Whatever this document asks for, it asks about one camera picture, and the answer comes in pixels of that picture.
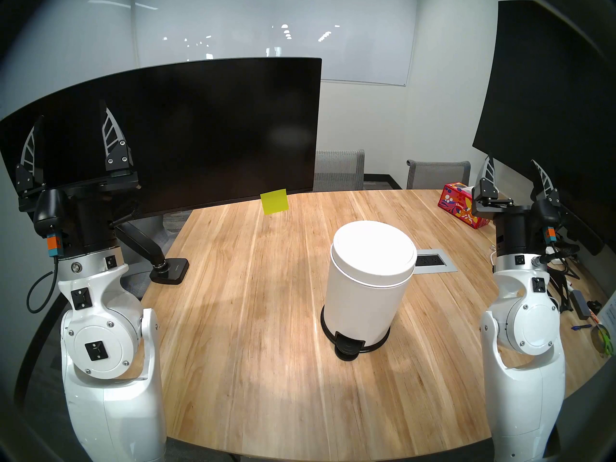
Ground curved black desk monitor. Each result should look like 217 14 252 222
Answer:
0 57 322 219

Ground black left camera cable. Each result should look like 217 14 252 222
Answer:
26 257 61 315

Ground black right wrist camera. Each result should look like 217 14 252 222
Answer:
532 199 563 244

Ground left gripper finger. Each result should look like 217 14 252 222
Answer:
99 100 135 178
14 115 47 197

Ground black wall-mounted screen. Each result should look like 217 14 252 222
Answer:
473 0 616 247

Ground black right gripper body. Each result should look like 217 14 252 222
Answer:
472 196 549 259

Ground black folding stand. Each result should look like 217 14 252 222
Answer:
546 263 580 312

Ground black right camera cable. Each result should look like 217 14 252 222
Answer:
538 242 582 267

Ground green scissors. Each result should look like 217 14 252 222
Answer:
592 324 615 357

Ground grey ribbed office chair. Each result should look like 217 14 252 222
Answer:
314 150 365 193

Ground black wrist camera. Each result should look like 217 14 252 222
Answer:
532 199 563 244
33 189 65 258

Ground grey adapter dongle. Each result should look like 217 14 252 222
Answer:
570 289 591 320

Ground black camera cable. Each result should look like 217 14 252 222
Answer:
538 242 582 267
26 257 61 315

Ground colourful red tissue box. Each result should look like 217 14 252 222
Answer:
438 182 490 230

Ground white paper sheet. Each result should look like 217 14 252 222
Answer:
598 293 616 344

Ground glass whiteboard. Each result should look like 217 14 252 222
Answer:
132 0 418 87

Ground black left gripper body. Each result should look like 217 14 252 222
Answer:
17 171 141 258

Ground grey mesh office chair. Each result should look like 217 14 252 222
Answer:
407 159 471 191

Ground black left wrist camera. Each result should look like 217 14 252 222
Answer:
33 189 65 258

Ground yellow sticky note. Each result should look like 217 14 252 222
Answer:
260 189 290 215

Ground white pedal trash can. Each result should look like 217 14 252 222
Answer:
321 220 418 361

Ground silver table outlet panel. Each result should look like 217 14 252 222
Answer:
414 249 458 275

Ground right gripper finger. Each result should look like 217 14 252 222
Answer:
530 159 562 210
474 154 500 205

